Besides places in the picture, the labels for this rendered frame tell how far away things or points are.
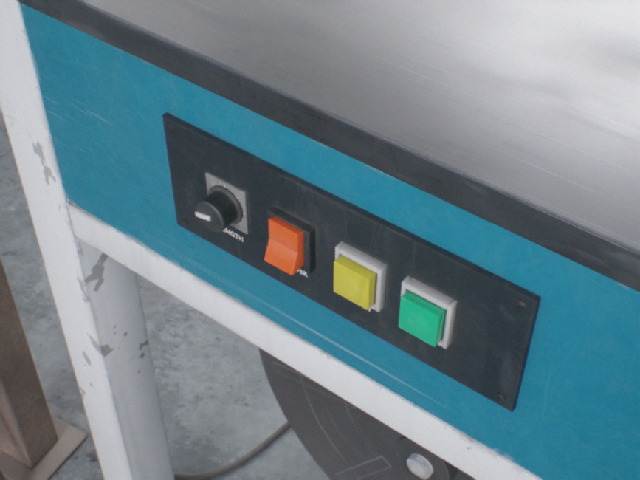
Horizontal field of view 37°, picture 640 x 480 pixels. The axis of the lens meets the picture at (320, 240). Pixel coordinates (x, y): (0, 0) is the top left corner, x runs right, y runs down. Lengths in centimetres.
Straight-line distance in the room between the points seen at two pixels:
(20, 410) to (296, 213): 69
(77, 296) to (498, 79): 44
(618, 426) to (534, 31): 22
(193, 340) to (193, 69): 85
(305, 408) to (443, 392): 48
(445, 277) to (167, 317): 92
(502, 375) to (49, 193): 39
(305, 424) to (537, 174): 65
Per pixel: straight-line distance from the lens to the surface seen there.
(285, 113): 51
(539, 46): 55
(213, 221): 57
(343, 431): 101
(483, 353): 52
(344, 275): 53
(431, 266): 50
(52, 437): 126
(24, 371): 115
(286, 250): 55
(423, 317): 51
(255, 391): 129
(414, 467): 90
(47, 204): 77
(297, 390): 102
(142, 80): 59
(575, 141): 48
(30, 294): 146
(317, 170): 52
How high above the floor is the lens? 102
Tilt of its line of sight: 43 degrees down
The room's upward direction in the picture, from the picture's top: straight up
